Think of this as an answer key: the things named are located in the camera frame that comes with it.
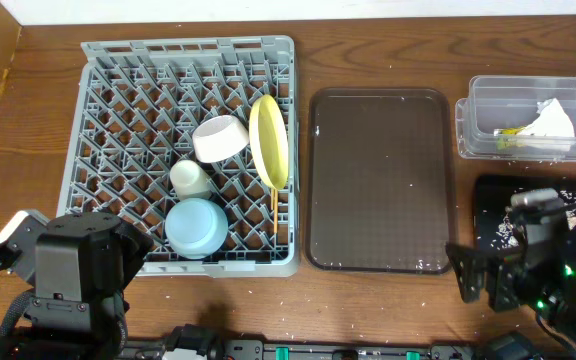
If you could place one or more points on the dark brown serving tray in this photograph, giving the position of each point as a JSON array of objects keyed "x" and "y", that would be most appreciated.
[{"x": 381, "y": 181}]

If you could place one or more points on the light blue bowl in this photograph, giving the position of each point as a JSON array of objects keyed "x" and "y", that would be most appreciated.
[{"x": 196, "y": 228}]

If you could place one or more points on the clear plastic waste bin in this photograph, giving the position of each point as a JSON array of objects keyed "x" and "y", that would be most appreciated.
[{"x": 503, "y": 101}]

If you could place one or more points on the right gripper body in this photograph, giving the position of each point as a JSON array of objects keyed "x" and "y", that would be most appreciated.
[{"x": 498, "y": 281}]

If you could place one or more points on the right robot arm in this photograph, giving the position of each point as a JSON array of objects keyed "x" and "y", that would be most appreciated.
[{"x": 558, "y": 312}]

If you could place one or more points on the white napkin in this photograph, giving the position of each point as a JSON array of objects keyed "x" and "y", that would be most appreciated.
[{"x": 552, "y": 130}]

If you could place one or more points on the spilled rice food scraps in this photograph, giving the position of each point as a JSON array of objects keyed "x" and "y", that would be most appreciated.
[{"x": 502, "y": 233}]

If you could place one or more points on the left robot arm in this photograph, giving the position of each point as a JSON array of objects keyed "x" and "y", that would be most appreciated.
[{"x": 77, "y": 267}]

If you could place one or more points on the white plastic cup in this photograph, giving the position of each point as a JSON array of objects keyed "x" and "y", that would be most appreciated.
[{"x": 189, "y": 180}]

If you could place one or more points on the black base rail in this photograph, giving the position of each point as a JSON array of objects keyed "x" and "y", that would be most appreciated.
[{"x": 193, "y": 342}]

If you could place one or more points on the black tray bin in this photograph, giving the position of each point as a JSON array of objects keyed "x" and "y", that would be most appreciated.
[{"x": 492, "y": 195}]

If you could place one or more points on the grey plastic dish rack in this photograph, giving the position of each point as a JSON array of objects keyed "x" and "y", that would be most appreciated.
[{"x": 138, "y": 105}]

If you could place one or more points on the pink white bowl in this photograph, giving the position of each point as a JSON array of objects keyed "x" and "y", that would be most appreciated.
[{"x": 219, "y": 138}]

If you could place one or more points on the yellow plate with scraps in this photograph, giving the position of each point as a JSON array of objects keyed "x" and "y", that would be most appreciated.
[{"x": 269, "y": 142}]

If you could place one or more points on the green yellow wrapper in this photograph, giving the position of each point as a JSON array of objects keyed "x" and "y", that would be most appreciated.
[{"x": 506, "y": 138}]

